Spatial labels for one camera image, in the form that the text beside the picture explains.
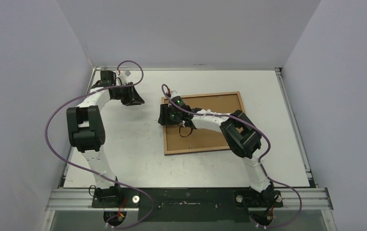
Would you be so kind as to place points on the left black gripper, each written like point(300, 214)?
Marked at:
point(133, 96)

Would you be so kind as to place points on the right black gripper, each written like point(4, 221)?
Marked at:
point(165, 116)

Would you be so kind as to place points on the blue wooden picture frame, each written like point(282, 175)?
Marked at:
point(202, 151)

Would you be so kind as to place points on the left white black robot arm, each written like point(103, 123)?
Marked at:
point(87, 133)

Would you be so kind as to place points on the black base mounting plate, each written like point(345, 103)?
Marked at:
point(186, 204)

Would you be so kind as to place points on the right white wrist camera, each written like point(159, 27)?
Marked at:
point(172, 94)

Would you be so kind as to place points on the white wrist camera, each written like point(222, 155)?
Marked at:
point(123, 77)
point(172, 94)

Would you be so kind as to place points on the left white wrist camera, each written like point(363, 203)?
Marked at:
point(123, 77)

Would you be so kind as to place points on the aluminium front rail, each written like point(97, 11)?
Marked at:
point(68, 199)

